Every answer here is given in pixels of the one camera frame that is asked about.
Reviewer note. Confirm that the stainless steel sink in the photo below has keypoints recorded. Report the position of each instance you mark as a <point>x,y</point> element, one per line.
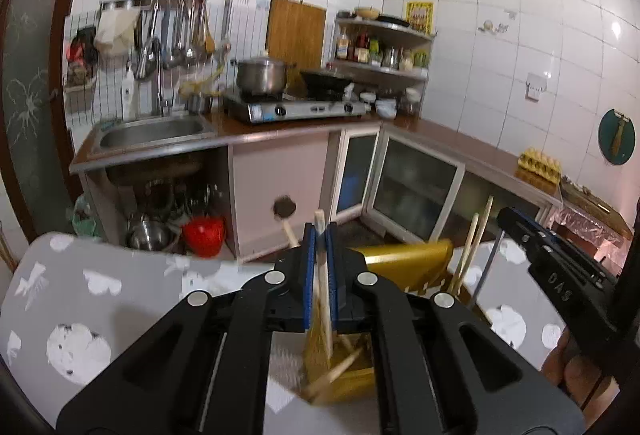
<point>145,137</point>

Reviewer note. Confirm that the row of condiment bottles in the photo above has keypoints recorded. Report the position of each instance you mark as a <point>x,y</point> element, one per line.
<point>370,52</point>

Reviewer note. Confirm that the green plastic bag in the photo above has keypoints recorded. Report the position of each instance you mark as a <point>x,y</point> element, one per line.
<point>87,217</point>

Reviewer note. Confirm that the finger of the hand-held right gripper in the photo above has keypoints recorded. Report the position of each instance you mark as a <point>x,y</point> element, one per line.
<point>525,227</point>

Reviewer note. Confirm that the small steel pot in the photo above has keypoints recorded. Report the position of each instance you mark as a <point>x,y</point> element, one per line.
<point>199,102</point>

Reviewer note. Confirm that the grey bear print tablecloth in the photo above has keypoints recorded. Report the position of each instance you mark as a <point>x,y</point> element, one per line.
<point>125,305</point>

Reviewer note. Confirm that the row of hanging kitchen utensils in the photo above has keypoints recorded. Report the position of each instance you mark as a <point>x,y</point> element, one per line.
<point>185,35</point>

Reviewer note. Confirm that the wooden chopstick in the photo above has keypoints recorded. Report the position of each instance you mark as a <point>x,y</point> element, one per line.
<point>291,234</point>
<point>462,255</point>
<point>335,375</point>
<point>474,245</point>
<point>322,305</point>

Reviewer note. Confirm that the yellow wall poster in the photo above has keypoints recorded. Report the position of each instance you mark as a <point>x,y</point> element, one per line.
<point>420,17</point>

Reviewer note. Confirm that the black wok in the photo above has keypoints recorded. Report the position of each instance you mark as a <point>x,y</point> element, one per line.
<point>325,82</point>

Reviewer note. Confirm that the white soap bottle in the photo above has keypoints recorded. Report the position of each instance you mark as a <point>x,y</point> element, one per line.
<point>129,95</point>

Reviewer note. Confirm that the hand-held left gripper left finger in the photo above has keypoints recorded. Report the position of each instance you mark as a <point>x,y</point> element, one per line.
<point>309,275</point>

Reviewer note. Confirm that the steel pot with lid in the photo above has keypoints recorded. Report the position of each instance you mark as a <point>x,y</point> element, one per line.
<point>260,75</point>

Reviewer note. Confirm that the person's right hand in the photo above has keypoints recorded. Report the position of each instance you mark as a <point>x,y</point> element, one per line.
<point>575,367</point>

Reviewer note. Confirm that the metal rod utensil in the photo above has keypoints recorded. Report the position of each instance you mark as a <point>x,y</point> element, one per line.
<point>485,275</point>

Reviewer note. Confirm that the beige bowl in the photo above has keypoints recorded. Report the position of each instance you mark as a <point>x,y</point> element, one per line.
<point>366,12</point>

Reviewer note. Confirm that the gas stove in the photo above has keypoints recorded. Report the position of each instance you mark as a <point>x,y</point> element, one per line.
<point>290,110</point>

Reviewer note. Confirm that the black flat pan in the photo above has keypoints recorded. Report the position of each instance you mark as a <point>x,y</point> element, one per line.
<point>392,20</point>

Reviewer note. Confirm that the white hanging cloth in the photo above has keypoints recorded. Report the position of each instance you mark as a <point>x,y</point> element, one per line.
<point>115,32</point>

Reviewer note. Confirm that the long wooden board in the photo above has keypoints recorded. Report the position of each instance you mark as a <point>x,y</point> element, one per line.
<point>595,205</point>

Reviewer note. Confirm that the kitchen counter cabinets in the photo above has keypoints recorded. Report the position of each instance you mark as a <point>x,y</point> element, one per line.
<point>415,185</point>

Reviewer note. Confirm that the red plastic bag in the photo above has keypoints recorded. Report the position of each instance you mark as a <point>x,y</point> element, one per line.
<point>202,235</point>

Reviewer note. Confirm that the wall hooks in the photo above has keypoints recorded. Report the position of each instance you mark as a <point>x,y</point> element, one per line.
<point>495,25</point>

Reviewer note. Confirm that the chrome faucet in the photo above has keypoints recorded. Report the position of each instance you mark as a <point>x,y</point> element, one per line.
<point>150,55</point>

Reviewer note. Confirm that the yellow slotted utensil holder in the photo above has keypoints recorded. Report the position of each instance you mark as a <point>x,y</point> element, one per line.
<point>400,260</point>

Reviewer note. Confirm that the dark wood frosted glass door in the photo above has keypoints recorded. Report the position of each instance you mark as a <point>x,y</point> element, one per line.
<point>35,80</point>

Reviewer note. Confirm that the rectangular wooden cutting board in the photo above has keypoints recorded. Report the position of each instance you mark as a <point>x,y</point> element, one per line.
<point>295,32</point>

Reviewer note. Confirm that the round green board with peeler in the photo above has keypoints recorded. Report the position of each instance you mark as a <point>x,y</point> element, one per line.
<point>607,140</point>

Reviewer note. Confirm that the clear plastic sheet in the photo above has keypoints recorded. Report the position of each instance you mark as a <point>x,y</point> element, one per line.
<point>575,225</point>

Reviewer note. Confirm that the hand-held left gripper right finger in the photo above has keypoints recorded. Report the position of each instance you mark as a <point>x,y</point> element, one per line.
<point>332,275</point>

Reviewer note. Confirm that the pile of steel pots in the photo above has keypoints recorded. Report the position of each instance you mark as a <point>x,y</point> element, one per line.
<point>150,230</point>

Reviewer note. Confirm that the yellow egg carton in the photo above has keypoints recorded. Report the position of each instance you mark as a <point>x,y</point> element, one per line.
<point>540,162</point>

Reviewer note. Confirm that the corner wall shelf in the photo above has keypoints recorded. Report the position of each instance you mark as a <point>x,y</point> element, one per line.
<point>385,27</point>

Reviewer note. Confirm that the glass jar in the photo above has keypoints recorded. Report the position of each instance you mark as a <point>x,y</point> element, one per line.
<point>410,104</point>

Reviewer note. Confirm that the white wall outlet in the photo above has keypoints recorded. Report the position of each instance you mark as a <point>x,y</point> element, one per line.
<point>537,87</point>

